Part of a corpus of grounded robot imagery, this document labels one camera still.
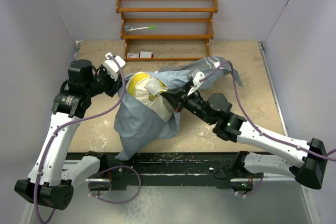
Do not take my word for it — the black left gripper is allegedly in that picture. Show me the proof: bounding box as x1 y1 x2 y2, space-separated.
85 63 124 98

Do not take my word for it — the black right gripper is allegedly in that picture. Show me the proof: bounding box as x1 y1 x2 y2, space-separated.
161 80 215 125

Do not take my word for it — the cream yellow pillow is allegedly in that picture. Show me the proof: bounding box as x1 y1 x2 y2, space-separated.
127 72 174 122

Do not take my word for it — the grey striped pillowcase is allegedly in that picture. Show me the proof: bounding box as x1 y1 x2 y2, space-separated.
114 56 231 161

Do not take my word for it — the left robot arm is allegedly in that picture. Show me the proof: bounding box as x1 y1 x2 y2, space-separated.
14 54 125 210

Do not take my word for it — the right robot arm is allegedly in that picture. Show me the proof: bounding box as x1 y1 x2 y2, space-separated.
161 85 327 189

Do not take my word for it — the red white card box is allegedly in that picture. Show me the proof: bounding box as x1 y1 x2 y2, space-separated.
127 53 139 59

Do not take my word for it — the red white small box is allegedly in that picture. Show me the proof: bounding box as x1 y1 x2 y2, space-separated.
139 51 154 59

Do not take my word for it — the green white pen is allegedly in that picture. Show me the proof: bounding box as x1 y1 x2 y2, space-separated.
124 25 155 31

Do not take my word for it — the wooden shelf rack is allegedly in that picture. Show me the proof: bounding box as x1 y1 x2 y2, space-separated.
115 0 218 61

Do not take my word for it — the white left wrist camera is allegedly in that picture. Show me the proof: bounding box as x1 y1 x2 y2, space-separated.
103 52 126 80

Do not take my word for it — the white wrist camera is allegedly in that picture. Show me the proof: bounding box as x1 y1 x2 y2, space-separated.
103 52 126 80
187 69 205 97

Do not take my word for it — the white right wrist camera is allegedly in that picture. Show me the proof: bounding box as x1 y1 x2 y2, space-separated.
187 69 205 97

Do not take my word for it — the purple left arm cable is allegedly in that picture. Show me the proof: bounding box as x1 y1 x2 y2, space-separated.
33 55 127 224

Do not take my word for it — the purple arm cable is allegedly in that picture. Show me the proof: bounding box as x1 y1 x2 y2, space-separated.
33 55 127 224
201 60 336 162

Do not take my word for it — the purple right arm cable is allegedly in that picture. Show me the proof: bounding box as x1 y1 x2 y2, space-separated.
201 60 336 162

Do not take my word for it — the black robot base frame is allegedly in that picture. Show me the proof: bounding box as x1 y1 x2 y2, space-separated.
62 150 266 190

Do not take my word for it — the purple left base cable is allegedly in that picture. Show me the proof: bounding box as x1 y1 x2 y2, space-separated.
88 165 142 204

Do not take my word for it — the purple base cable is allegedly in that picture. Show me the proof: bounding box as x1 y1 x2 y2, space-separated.
88 165 142 204
234 173 264 199

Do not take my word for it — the aluminium table edge rail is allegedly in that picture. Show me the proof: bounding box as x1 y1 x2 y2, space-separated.
257 41 288 136

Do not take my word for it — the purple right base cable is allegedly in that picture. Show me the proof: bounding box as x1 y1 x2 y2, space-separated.
234 173 264 199

